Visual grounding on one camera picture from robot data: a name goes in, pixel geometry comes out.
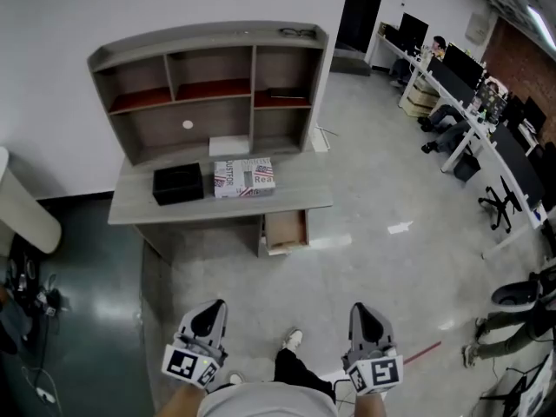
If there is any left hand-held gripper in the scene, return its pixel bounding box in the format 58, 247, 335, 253
161, 298, 229, 391

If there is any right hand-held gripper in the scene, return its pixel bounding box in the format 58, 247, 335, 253
341, 301, 405, 395

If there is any wooden desk drawer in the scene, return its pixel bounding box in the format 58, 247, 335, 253
259, 208, 312, 257

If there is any person's left forearm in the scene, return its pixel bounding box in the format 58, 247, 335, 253
154, 381, 209, 417

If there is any person's right forearm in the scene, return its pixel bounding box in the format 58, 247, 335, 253
354, 391, 388, 417

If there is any grey wooden desk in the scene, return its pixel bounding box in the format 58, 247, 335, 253
107, 144, 334, 265

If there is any long white office desk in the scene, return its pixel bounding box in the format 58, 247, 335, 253
374, 31, 552, 261

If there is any red floor tape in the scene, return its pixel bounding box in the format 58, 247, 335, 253
403, 341, 443, 365

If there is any person's black trouser leg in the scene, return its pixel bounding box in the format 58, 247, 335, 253
273, 347, 336, 395

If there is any person's light grey shirt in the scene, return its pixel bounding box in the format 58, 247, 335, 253
197, 379, 341, 417

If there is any black open box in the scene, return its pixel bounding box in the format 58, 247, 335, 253
152, 162, 205, 207

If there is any flag printed box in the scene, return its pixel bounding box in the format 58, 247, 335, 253
213, 157, 277, 199

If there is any white flat box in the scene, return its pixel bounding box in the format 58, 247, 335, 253
208, 136, 251, 158

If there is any black office chair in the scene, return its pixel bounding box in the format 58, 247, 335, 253
477, 175, 524, 235

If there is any black bin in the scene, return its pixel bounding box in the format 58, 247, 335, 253
453, 152, 482, 183

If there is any white leaning board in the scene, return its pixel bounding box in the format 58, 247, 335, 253
311, 125, 332, 153

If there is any grey wooden hutch shelf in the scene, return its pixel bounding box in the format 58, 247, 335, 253
86, 20, 330, 168

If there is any black monitor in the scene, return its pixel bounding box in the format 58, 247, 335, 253
492, 122, 546, 211
427, 56, 477, 109
398, 12, 430, 56
441, 43, 486, 91

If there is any stack of beige crates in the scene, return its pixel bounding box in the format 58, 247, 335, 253
399, 76, 440, 119

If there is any dark flat tray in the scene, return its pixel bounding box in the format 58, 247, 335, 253
265, 86, 308, 101

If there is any ceiling light panel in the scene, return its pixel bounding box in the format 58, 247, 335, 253
526, 4, 556, 48

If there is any tangle of black cables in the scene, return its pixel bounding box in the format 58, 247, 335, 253
3, 249, 73, 390

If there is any grey wall panel box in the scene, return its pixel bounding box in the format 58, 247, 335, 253
465, 11, 493, 45

